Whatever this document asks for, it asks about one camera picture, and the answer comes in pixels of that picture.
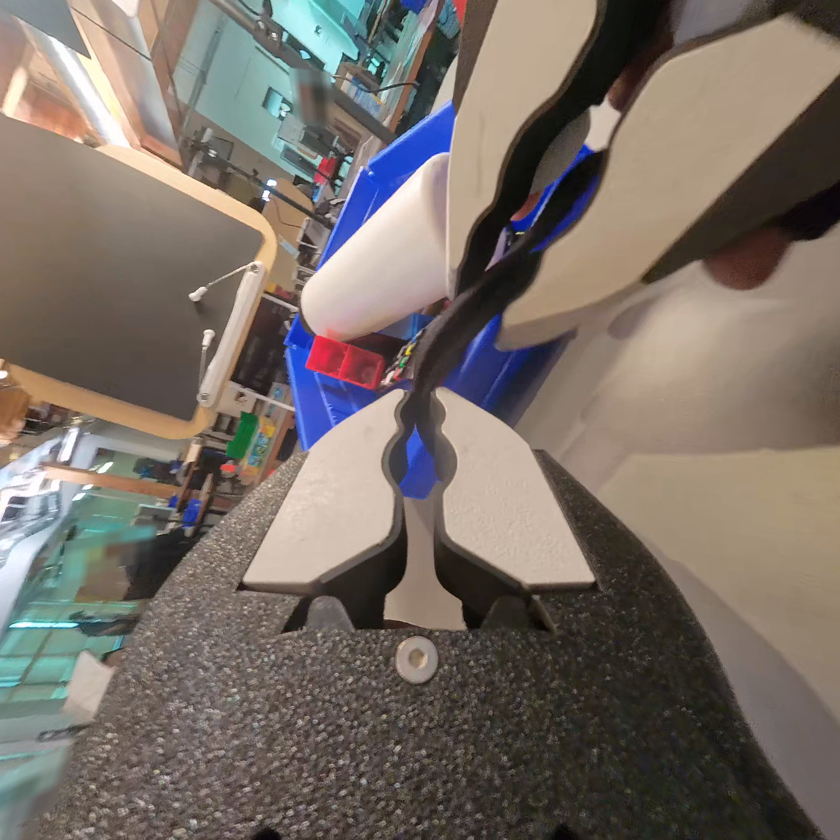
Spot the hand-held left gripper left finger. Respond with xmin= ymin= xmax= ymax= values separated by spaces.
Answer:
xmin=241 ymin=387 xmax=408 ymax=595

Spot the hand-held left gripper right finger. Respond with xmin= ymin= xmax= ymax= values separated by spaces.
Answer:
xmin=433 ymin=386 xmax=597 ymax=592

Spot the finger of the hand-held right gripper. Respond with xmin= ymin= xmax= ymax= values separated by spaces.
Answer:
xmin=494 ymin=14 xmax=840 ymax=352
xmin=448 ymin=0 xmax=631 ymax=296

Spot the blue plastic bin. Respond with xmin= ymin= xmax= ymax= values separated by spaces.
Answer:
xmin=283 ymin=101 xmax=608 ymax=500

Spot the black fabric strap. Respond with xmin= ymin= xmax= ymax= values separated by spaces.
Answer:
xmin=394 ymin=98 xmax=608 ymax=460

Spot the person's right hand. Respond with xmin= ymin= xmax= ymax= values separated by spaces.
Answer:
xmin=607 ymin=66 xmax=788 ymax=290

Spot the green box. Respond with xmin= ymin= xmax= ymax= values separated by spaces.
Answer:
xmin=226 ymin=412 xmax=260 ymax=460

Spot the red hollow plastic block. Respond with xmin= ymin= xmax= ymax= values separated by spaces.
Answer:
xmin=305 ymin=335 xmax=385 ymax=391

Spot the black remote control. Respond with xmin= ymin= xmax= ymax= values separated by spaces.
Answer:
xmin=382 ymin=328 xmax=431 ymax=389

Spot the white bar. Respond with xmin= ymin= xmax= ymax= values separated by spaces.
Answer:
xmin=197 ymin=261 xmax=266 ymax=404

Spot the white plastic bottle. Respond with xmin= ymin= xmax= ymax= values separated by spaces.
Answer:
xmin=301 ymin=152 xmax=460 ymax=339

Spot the black panel with wooden rim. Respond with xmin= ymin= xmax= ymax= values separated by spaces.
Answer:
xmin=0 ymin=112 xmax=280 ymax=437

